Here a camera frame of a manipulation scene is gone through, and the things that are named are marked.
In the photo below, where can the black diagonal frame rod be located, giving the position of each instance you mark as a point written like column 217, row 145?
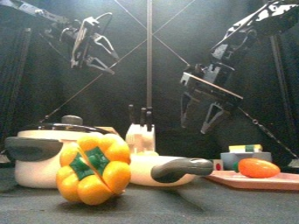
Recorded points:
column 273, row 137

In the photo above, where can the yellow toy sushi green band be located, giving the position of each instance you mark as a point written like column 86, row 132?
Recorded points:
column 245, row 148

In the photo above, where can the pink plastic tray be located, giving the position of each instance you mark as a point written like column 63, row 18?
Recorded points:
column 253, row 182

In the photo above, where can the vertical metal frame pole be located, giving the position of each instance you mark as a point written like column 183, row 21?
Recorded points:
column 150, row 58

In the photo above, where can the white toy knife block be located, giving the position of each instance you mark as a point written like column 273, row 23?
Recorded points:
column 141, row 140

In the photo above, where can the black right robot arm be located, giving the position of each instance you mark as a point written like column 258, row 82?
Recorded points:
column 273, row 17

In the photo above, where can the orange toy carrot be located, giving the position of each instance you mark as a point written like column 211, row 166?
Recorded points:
column 260, row 168

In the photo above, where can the pot lid grey knob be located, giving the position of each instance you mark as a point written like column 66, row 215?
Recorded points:
column 73, row 126

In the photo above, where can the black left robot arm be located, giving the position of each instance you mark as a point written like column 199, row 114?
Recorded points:
column 23, row 8

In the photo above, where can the yellow toy bell pepper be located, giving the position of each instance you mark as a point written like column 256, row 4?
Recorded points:
column 90, row 189

